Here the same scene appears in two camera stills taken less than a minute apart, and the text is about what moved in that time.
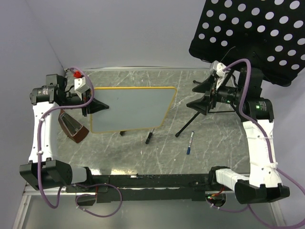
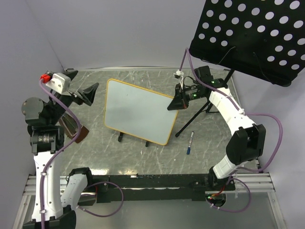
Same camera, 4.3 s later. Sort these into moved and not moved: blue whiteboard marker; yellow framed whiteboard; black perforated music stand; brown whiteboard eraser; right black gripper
Moved: yellow framed whiteboard; right black gripper
Not moved: blue whiteboard marker; brown whiteboard eraser; black perforated music stand
